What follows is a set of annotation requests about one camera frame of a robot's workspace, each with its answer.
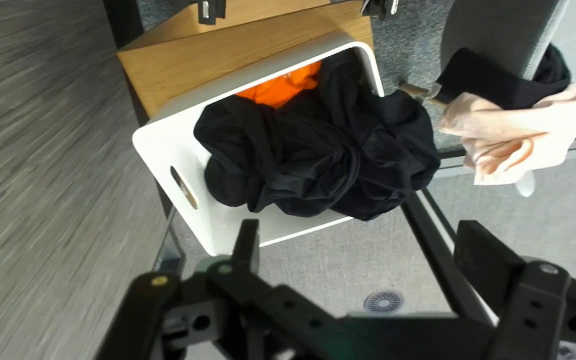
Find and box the orange cloth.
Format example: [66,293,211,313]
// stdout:
[237,60,325,109]

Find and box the black clamp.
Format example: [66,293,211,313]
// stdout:
[196,0,228,25]

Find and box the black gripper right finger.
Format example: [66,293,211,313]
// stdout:
[455,217,576,360]

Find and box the pale pink cloth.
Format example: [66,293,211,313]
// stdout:
[436,81,576,187]

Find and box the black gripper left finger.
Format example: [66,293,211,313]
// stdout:
[94,217,335,360]

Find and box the round floor outlet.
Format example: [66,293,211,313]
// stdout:
[363,290,406,315]

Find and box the large black cloth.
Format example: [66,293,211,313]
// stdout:
[192,48,442,223]

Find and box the small black cloth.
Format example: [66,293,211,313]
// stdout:
[432,44,574,111]

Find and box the white plastic box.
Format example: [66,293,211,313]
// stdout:
[131,38,388,259]

